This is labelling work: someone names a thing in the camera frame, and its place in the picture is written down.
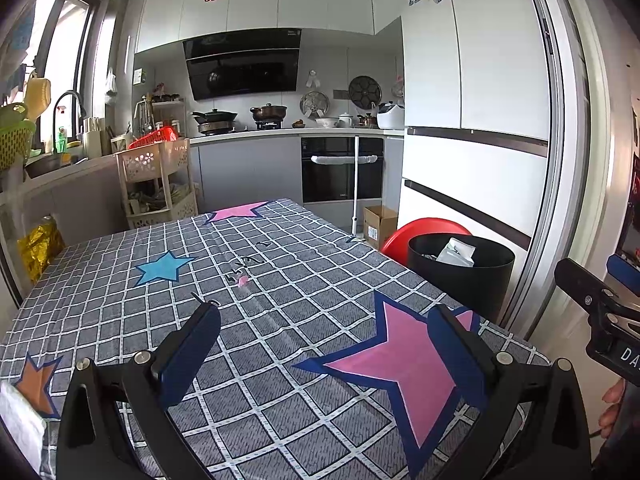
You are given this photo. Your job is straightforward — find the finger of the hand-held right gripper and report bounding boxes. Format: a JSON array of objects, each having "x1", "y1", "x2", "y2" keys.
[
  {"x1": 554, "y1": 258, "x2": 626, "y2": 318},
  {"x1": 606, "y1": 254, "x2": 640, "y2": 311}
]

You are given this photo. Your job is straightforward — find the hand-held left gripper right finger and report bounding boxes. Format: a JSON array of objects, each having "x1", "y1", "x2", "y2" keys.
[{"x1": 426, "y1": 303, "x2": 593, "y2": 480}]

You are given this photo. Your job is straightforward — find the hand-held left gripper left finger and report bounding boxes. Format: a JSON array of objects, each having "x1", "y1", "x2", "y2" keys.
[{"x1": 55, "y1": 302, "x2": 223, "y2": 480}]

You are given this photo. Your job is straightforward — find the black trash bin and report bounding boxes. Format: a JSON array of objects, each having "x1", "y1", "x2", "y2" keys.
[{"x1": 406, "y1": 232, "x2": 516, "y2": 323}]

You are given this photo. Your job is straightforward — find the white carton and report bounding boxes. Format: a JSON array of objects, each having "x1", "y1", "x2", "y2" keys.
[{"x1": 436, "y1": 237, "x2": 476, "y2": 267}]

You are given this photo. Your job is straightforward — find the person's right hand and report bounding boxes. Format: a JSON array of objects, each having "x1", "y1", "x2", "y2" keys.
[{"x1": 597, "y1": 377, "x2": 628, "y2": 438}]

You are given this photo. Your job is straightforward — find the grey checked star tablecloth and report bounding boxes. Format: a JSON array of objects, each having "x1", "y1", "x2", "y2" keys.
[{"x1": 0, "y1": 197, "x2": 553, "y2": 480}]

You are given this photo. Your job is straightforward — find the red plastic chair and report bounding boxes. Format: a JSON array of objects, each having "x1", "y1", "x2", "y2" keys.
[{"x1": 381, "y1": 217, "x2": 473, "y2": 263}]

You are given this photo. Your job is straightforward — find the brown cardboard box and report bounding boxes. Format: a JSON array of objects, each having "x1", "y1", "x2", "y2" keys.
[{"x1": 363, "y1": 205, "x2": 399, "y2": 246}]

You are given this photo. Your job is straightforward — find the white cloth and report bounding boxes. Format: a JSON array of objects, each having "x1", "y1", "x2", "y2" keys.
[{"x1": 0, "y1": 380, "x2": 48, "y2": 473}]

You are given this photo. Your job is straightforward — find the gold foil bag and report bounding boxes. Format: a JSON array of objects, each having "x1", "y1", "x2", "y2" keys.
[{"x1": 17, "y1": 216, "x2": 66, "y2": 283}]

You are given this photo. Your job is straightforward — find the grey lower cabinets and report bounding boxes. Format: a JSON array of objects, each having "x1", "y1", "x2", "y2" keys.
[{"x1": 190, "y1": 130, "x2": 405, "y2": 216}]

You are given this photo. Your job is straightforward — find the beige storage cart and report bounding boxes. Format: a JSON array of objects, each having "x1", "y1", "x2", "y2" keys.
[{"x1": 115, "y1": 137, "x2": 199, "y2": 230}]

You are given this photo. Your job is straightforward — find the white mop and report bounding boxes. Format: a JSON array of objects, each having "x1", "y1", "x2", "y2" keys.
[{"x1": 350, "y1": 135, "x2": 362, "y2": 236}]

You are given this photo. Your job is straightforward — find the black built-in oven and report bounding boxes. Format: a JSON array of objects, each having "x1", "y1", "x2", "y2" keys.
[{"x1": 301, "y1": 135, "x2": 385, "y2": 206}]

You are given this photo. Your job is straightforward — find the red plastic basket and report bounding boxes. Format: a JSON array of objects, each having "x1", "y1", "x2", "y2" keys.
[{"x1": 127, "y1": 127, "x2": 180, "y2": 150}]

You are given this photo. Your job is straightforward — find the gas stove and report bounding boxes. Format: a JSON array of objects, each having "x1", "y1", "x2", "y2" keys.
[{"x1": 197, "y1": 120, "x2": 286, "y2": 136}]

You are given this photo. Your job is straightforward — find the white chopstick holder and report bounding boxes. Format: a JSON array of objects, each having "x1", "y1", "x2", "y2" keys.
[{"x1": 82, "y1": 117, "x2": 103, "y2": 158}]

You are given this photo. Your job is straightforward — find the black wok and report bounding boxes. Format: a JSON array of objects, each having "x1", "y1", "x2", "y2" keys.
[{"x1": 191, "y1": 107, "x2": 239, "y2": 123}]

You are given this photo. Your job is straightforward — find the white spice rack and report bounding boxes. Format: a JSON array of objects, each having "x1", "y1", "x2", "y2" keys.
[{"x1": 135, "y1": 92, "x2": 188, "y2": 138}]

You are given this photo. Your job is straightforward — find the white rice cooker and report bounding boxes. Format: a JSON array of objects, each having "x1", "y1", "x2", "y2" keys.
[{"x1": 376, "y1": 101, "x2": 405, "y2": 130}]

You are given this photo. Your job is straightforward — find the white refrigerator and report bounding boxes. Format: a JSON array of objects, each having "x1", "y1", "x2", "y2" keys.
[{"x1": 400, "y1": 0, "x2": 551, "y2": 271}]

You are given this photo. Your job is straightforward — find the brown cooking pot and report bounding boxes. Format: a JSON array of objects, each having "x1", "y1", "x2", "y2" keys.
[{"x1": 250, "y1": 103, "x2": 288, "y2": 123}]

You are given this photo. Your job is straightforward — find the green plastic colander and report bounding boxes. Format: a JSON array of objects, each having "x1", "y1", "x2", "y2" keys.
[{"x1": 0, "y1": 102, "x2": 37, "y2": 173}]

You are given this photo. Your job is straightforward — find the round metal steamer rack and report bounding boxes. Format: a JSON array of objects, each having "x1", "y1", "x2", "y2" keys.
[{"x1": 300, "y1": 91, "x2": 329, "y2": 120}]

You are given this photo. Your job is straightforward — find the black kitchen faucet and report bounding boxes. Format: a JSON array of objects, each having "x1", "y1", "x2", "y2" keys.
[{"x1": 52, "y1": 91, "x2": 88, "y2": 141}]

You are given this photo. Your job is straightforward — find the black range hood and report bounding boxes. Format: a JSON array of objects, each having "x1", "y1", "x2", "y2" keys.
[{"x1": 182, "y1": 28, "x2": 302, "y2": 102}]

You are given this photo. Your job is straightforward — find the yellow plastic basket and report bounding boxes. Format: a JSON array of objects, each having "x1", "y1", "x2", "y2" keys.
[{"x1": 24, "y1": 77, "x2": 52, "y2": 123}]

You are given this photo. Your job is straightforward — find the dark framed window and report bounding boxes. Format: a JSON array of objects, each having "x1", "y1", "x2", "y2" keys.
[{"x1": 30, "y1": 0, "x2": 96, "y2": 146}]

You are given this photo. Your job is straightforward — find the white upper cabinets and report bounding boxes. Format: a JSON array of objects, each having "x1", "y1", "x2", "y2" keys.
[{"x1": 135, "y1": 0, "x2": 403, "y2": 54}]

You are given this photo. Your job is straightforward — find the hanging light blue bag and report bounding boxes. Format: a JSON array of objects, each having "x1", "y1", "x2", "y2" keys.
[{"x1": 10, "y1": 5, "x2": 36, "y2": 52}]

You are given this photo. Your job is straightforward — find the white oven handle cover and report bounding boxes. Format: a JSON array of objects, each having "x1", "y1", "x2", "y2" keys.
[{"x1": 310, "y1": 154, "x2": 382, "y2": 167}]

